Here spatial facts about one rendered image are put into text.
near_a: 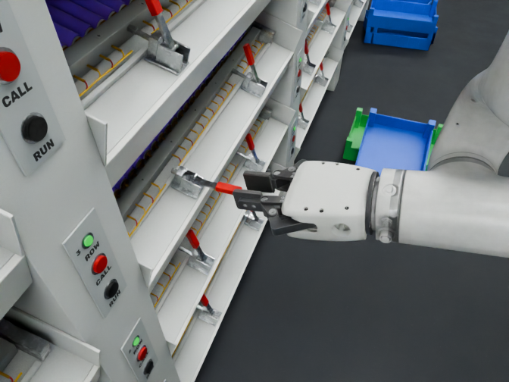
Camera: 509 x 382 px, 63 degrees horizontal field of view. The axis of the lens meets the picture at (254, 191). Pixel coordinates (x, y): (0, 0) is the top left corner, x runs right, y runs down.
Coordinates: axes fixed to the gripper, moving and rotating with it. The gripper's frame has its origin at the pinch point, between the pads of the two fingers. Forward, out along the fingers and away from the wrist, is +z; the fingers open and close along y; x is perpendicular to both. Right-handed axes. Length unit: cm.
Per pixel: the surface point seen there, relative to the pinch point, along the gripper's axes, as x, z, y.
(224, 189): 0.4, 4.0, -0.6
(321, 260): -56, 4, 32
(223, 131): -0.3, 10.6, 13.2
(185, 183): 1.3, 9.6, -1.1
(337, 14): -20, 14, 110
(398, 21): -44, -1, 162
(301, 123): -37, 18, 69
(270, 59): -0.2, 10.8, 38.0
